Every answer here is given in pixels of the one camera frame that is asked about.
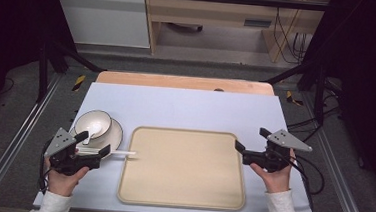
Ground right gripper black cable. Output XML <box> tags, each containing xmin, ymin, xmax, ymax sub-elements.
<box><xmin>262</xmin><ymin>147</ymin><xmax>328</xmax><ymax>210</ymax></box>

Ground white cabinet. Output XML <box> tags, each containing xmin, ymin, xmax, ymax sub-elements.
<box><xmin>45</xmin><ymin>0</ymin><xmax>154</xmax><ymax>49</ymax></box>

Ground white ceramic plate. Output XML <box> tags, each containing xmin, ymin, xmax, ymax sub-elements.
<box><xmin>67</xmin><ymin>115</ymin><xmax>125</xmax><ymax>161</ymax></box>

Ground person's right hand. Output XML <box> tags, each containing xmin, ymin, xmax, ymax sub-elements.
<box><xmin>247</xmin><ymin>146</ymin><xmax>298</xmax><ymax>196</ymax></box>

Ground white ceramic bowl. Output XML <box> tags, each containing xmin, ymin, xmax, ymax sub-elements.
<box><xmin>73</xmin><ymin>108</ymin><xmax>113</xmax><ymax>147</ymax></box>

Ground wooden desk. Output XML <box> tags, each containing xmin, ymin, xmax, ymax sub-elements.
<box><xmin>139</xmin><ymin>0</ymin><xmax>332</xmax><ymax>68</ymax></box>

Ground aluminium rail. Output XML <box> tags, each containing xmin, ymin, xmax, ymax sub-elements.
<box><xmin>293</xmin><ymin>92</ymin><xmax>376</xmax><ymax>212</ymax></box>
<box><xmin>0</xmin><ymin>69</ymin><xmax>64</xmax><ymax>212</ymax></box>

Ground white table mat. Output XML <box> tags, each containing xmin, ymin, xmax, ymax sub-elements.
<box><xmin>33</xmin><ymin>78</ymin><xmax>325</xmax><ymax>212</ymax></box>

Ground wooden table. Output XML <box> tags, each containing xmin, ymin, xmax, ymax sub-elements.
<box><xmin>95</xmin><ymin>69</ymin><xmax>276</xmax><ymax>97</ymax></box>

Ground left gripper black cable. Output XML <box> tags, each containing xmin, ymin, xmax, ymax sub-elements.
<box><xmin>37</xmin><ymin>138</ymin><xmax>54</xmax><ymax>195</ymax></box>

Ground bundle of hanging cables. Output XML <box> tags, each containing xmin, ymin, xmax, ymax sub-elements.
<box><xmin>268</xmin><ymin>0</ymin><xmax>313</xmax><ymax>66</ymax></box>

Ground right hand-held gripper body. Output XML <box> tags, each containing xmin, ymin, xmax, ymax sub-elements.
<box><xmin>241</xmin><ymin>126</ymin><xmax>315</xmax><ymax>177</ymax></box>

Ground beige tray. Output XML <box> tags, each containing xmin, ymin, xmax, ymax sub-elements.
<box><xmin>116</xmin><ymin>124</ymin><xmax>251</xmax><ymax>212</ymax></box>

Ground yellow black tape marker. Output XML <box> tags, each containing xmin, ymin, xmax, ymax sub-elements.
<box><xmin>72</xmin><ymin>74</ymin><xmax>87</xmax><ymax>93</ymax></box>
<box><xmin>284</xmin><ymin>90</ymin><xmax>305</xmax><ymax>107</ymax></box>

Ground person's left hand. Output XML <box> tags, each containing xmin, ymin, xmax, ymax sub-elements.
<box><xmin>41</xmin><ymin>155</ymin><xmax>91</xmax><ymax>199</ymax></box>

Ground white ceramic spoon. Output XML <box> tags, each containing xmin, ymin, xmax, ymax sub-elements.
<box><xmin>82</xmin><ymin>121</ymin><xmax>105</xmax><ymax>147</ymax></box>

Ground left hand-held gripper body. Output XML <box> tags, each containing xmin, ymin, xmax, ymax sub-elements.
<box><xmin>43</xmin><ymin>126</ymin><xmax>104</xmax><ymax>178</ymax></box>

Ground black floor cables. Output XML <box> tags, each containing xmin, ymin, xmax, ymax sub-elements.
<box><xmin>285</xmin><ymin>76</ymin><xmax>346</xmax><ymax>146</ymax></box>

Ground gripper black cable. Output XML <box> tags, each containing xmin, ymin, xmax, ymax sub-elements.
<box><xmin>262</xmin><ymin>147</ymin><xmax>328</xmax><ymax>210</ymax></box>
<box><xmin>37</xmin><ymin>138</ymin><xmax>54</xmax><ymax>195</ymax></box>

